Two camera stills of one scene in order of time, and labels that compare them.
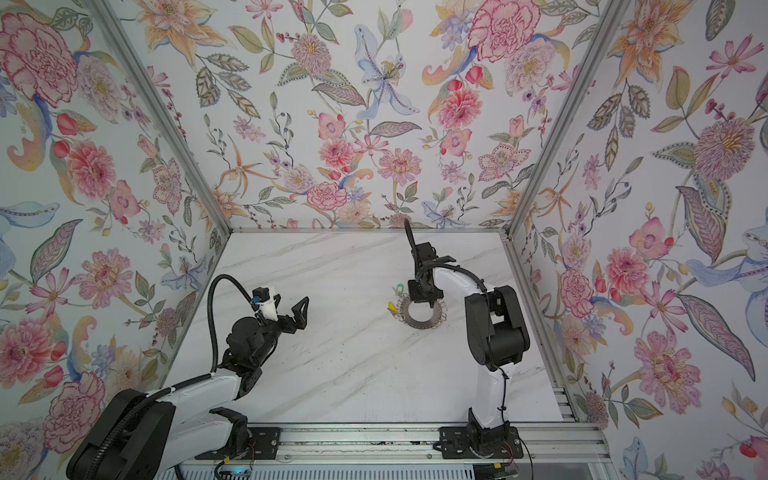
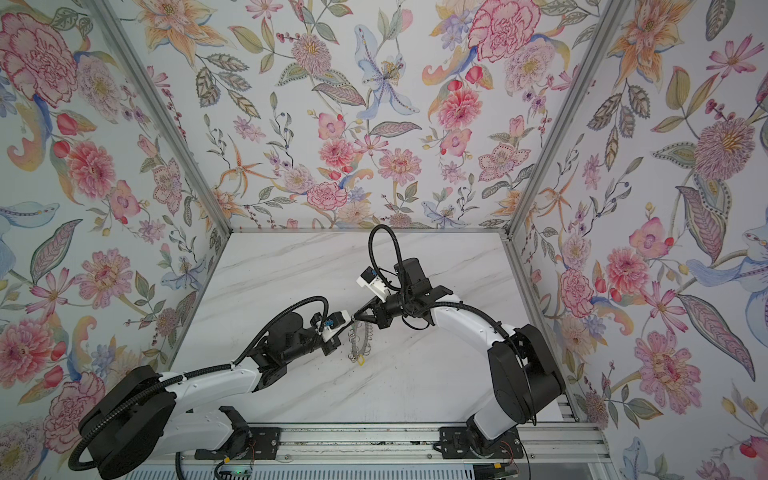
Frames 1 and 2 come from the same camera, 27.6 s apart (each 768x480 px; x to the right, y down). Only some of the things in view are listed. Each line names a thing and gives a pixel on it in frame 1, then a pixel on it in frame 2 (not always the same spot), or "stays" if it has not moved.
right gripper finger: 416,293 → 381,322
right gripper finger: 434,294 → 376,304
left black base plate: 263,443 stays
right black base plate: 497,441 stays
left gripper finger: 286,323 → 334,342
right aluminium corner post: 598,41 stays
